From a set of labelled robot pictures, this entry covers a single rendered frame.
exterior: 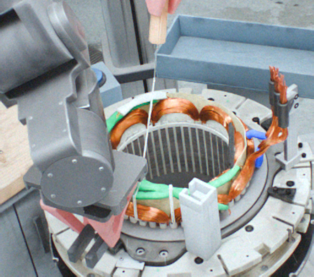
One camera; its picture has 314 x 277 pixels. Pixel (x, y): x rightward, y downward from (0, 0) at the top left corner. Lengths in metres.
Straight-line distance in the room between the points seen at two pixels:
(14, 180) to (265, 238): 0.34
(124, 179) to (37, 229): 0.41
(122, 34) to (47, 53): 0.75
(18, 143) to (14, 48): 0.47
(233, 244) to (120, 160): 0.20
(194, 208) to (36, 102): 0.24
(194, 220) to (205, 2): 2.42
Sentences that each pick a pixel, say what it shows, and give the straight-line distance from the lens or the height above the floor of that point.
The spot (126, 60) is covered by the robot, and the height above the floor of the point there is 0.93.
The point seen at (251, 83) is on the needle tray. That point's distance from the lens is 1.19.
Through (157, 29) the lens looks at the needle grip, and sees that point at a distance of 0.83.
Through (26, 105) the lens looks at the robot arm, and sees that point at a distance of 0.67.
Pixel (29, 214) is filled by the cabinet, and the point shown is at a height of 0.98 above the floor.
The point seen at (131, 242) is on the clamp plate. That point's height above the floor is 1.10.
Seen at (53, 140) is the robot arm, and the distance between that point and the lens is 0.62.
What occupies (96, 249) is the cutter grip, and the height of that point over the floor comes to 1.18.
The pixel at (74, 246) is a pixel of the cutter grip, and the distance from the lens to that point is 0.81.
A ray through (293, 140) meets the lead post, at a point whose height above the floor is 1.13.
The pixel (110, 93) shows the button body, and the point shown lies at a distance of 1.22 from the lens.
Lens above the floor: 1.79
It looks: 41 degrees down
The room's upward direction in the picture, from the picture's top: 8 degrees counter-clockwise
